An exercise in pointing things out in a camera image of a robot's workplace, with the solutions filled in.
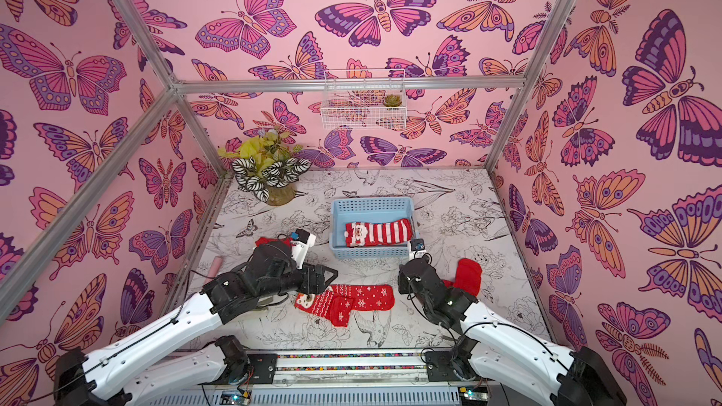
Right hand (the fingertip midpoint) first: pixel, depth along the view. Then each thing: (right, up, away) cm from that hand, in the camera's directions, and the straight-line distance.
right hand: (405, 265), depth 83 cm
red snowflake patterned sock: (-47, +5, +17) cm, 51 cm away
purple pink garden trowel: (-61, -2, +8) cm, 61 cm away
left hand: (-21, +1, -10) cm, 23 cm away
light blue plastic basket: (-19, +15, +22) cm, 33 cm away
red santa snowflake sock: (-6, -11, +2) cm, 13 cm away
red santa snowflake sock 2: (-20, -10, -2) cm, 23 cm away
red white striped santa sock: (-14, +7, +14) cm, 21 cm away
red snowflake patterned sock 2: (+22, -6, +9) cm, 24 cm away
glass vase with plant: (-43, +30, +6) cm, 53 cm away
